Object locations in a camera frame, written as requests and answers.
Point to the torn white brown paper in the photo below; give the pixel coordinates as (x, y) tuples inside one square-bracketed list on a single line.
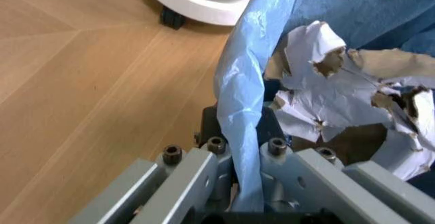
[(333, 99)]

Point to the blue plastic bin bag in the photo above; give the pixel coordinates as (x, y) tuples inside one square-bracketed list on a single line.
[(239, 86)]

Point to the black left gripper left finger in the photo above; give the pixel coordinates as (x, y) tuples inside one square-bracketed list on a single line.
[(176, 183)]

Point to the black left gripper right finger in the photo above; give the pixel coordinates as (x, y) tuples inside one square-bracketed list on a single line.
[(316, 183)]

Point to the black caster wheel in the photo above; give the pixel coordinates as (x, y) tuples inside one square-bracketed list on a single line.
[(172, 19)]

